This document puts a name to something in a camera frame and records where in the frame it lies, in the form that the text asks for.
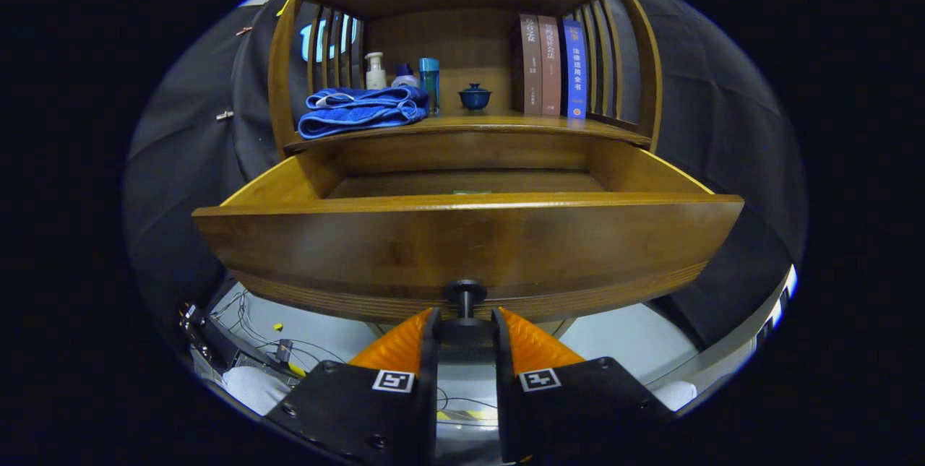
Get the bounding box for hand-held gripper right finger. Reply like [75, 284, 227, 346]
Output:
[493, 306, 676, 465]

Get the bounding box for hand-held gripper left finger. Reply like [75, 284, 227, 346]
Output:
[264, 307, 442, 466]

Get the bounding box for wooden countertop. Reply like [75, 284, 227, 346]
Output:
[283, 111, 651, 156]

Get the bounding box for black floor device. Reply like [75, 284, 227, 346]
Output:
[181, 302, 304, 380]

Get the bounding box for folded blue towel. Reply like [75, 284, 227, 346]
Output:
[298, 86, 429, 140]

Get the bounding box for blue lidded teacup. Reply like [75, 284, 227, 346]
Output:
[458, 83, 493, 112]

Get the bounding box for teal clear bottle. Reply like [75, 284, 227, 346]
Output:
[419, 57, 441, 117]

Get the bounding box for white pump bottle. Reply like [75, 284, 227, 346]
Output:
[364, 52, 387, 90]

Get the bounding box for dark brown book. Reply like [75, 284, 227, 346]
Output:
[517, 14, 543, 116]

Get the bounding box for reddish brown book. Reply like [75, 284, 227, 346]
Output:
[538, 15, 563, 117]

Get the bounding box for blue book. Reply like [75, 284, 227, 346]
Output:
[562, 18, 588, 120]

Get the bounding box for floor cables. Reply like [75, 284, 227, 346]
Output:
[210, 291, 362, 373]

